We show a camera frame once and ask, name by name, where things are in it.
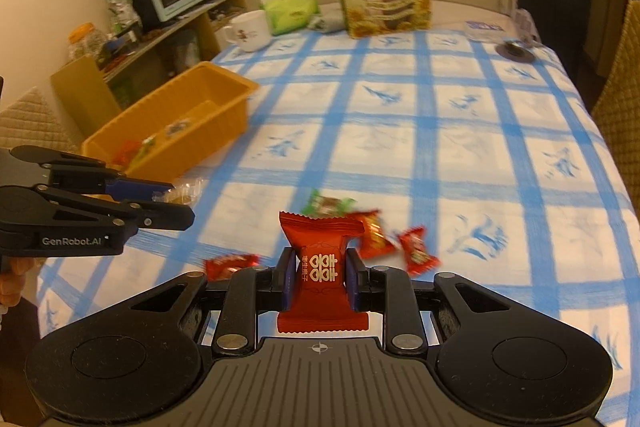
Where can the wooden shelf unit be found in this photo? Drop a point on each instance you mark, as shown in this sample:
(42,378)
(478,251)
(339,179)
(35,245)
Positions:
(80,92)

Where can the chair with quilted cover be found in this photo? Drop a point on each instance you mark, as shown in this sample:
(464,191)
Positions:
(622,107)
(30,122)

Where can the person's left hand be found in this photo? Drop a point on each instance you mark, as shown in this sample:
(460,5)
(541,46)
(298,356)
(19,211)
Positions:
(10,279)

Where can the brown jelly cup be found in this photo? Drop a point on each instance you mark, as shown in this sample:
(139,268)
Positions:
(185,194)

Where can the green red snack wrapper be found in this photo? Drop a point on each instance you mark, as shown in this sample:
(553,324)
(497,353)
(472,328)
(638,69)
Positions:
(148,143)

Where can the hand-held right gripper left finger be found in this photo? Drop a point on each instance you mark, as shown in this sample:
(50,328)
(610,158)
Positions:
(288,279)

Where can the blue white small packet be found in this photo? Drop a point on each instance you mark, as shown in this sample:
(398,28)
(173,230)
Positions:
(484,31)

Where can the orange plastic tray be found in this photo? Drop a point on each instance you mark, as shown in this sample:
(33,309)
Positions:
(210,107)

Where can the red wrapped candy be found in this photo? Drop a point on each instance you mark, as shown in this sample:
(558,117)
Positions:
(230,264)

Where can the grey cloth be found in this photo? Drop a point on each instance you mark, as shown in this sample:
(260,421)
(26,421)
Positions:
(325,23)

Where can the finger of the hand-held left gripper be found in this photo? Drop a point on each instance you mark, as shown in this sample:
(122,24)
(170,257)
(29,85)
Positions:
(165,217)
(135,189)

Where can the blue checked tablecloth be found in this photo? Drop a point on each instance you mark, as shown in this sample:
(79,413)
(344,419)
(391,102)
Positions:
(450,132)

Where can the green wrapped candy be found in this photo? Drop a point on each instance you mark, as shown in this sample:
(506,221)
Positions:
(325,204)

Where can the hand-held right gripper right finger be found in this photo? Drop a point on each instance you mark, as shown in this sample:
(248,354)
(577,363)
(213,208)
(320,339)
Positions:
(352,282)

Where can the green white bags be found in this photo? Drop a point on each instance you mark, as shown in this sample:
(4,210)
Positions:
(122,12)

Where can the plastic jar orange lid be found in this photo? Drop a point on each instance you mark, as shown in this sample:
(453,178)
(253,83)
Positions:
(86,42)

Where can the red orange snack wrapper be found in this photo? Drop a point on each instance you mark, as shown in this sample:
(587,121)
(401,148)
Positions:
(125,153)

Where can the large red snack packet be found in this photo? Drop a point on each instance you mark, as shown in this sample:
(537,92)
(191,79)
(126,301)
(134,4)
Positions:
(322,252)

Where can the small red snack packet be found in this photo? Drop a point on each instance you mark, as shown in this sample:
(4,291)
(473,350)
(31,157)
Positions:
(417,252)
(374,237)

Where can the white printed mug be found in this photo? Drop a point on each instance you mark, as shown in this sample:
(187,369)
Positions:
(250,32)

